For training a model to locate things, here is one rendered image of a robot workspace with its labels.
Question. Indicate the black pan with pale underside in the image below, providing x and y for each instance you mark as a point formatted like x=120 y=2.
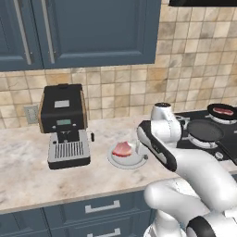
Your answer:
x=222 y=116

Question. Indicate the wide blue cupboard door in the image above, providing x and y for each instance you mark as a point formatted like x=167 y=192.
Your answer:
x=102 y=31

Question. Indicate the grey round plate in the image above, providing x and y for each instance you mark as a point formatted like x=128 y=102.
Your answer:
x=127 y=162

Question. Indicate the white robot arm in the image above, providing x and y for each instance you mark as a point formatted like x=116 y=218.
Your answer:
x=197 y=172

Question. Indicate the black flat round pan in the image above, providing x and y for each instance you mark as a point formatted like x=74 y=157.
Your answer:
x=205 y=130

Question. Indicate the blue base cupboard door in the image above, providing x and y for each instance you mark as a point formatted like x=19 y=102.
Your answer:
x=21 y=225

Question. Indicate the grey hob knob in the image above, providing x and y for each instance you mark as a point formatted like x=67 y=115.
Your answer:
x=219 y=155

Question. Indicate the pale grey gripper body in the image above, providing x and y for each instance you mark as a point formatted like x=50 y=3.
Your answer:
x=141 y=148

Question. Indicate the black hob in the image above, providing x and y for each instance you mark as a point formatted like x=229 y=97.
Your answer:
x=230 y=139

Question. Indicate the black extractor hood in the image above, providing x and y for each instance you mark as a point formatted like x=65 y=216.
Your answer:
x=203 y=2

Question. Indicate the red raw steak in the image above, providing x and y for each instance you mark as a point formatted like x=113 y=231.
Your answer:
x=122 y=149
x=223 y=111

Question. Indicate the black and silver coffee machine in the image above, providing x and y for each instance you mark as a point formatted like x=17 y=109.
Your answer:
x=63 y=117

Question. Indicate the blue drawer front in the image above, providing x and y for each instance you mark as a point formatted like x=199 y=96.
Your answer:
x=132 y=227
x=71 y=213

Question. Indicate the narrow blue cupboard door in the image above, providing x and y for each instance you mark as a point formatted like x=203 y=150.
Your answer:
x=12 y=34

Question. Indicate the grey wall socket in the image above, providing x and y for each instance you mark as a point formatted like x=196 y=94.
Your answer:
x=31 y=114

